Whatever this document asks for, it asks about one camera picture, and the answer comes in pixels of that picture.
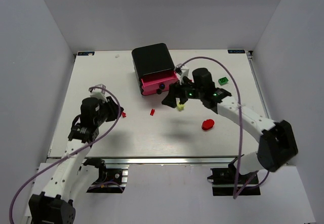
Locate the yellow-green lego brick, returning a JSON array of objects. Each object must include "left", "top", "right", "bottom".
[{"left": 177, "top": 103, "right": 185, "bottom": 111}]

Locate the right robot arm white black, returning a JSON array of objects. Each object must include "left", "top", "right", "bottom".
[{"left": 162, "top": 68, "right": 298, "bottom": 175}]

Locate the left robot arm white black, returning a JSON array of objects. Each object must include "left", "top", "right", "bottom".
[{"left": 28, "top": 94, "right": 123, "bottom": 223}]

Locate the pink bottom drawer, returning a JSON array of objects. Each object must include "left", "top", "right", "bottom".
[{"left": 141, "top": 84, "right": 170, "bottom": 96}]

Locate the pink drawer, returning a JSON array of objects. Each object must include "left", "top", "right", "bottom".
[
  {"left": 140, "top": 70, "right": 178, "bottom": 92},
  {"left": 141, "top": 84, "right": 170, "bottom": 96}
]

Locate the pink top drawer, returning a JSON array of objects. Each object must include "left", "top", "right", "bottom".
[{"left": 140, "top": 70, "right": 178, "bottom": 92}]

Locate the green square lego brick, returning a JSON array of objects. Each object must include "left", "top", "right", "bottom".
[{"left": 218, "top": 77, "right": 229, "bottom": 85}]

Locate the red oval lego piece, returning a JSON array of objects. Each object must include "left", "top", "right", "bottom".
[{"left": 201, "top": 119, "right": 215, "bottom": 131}]

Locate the right blue corner label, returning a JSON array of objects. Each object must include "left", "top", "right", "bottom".
[{"left": 227, "top": 50, "right": 246, "bottom": 54}]

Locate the blue corner label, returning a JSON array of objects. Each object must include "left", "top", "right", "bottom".
[
  {"left": 77, "top": 51, "right": 95, "bottom": 56},
  {"left": 227, "top": 50, "right": 246, "bottom": 54}
]

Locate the black drawer cabinet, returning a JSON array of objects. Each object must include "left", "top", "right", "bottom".
[{"left": 132, "top": 43, "right": 175, "bottom": 93}]

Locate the left blue corner label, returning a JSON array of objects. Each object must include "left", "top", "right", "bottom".
[{"left": 77, "top": 51, "right": 95, "bottom": 56}]

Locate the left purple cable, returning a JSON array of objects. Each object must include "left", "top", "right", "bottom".
[{"left": 9, "top": 86, "right": 122, "bottom": 224}]

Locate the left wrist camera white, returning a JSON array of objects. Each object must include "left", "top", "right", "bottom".
[{"left": 89, "top": 84, "right": 108, "bottom": 103}]

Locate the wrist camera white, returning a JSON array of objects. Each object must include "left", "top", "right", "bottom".
[
  {"left": 174, "top": 64, "right": 189, "bottom": 83},
  {"left": 89, "top": 84, "right": 108, "bottom": 103}
]

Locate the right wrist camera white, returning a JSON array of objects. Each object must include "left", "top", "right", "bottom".
[{"left": 174, "top": 64, "right": 189, "bottom": 83}]

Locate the aluminium front rail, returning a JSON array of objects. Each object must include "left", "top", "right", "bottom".
[{"left": 47, "top": 155, "right": 244, "bottom": 166}]

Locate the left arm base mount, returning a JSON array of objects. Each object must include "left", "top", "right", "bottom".
[{"left": 83, "top": 158, "right": 128, "bottom": 194}]

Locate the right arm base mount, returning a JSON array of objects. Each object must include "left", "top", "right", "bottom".
[{"left": 207, "top": 167, "right": 261, "bottom": 197}]

